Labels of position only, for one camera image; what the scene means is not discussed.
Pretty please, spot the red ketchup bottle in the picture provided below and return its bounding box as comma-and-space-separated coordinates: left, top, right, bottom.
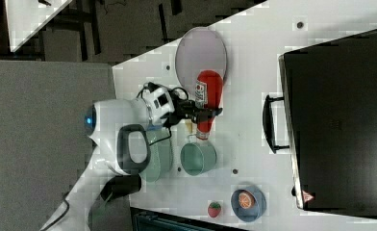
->
195, 70, 223, 140

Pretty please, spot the green strainer bowl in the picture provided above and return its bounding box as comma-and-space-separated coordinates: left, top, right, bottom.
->
140, 129, 173, 183

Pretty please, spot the black oven with steel trim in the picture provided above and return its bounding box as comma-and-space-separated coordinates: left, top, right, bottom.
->
278, 29, 377, 219

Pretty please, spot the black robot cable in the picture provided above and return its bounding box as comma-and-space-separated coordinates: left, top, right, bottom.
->
136, 82, 189, 147

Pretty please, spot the peeled toy banana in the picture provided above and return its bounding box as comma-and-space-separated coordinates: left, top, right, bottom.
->
185, 120, 193, 134

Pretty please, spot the blue bowl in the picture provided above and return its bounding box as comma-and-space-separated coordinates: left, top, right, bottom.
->
231, 186, 266, 222

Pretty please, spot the red strawberry toy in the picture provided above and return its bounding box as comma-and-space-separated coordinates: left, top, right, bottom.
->
208, 201, 221, 218

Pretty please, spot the round lilac plate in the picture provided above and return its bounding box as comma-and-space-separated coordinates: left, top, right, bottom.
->
175, 27, 227, 95

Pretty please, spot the white background table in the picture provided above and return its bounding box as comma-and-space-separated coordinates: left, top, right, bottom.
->
4, 0, 73, 52

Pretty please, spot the dark teal bin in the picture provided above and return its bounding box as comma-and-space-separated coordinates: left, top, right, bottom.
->
131, 207, 243, 231

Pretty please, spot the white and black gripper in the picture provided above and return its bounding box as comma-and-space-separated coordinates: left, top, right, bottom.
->
140, 84, 222, 127

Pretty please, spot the green metal pot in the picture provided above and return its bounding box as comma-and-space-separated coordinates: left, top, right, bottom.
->
180, 135, 217, 176

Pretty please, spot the orange slice toy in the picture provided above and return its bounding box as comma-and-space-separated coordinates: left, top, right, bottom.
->
239, 191, 255, 209

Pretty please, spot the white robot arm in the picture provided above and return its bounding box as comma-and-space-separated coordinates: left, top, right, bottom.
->
39, 82, 222, 231

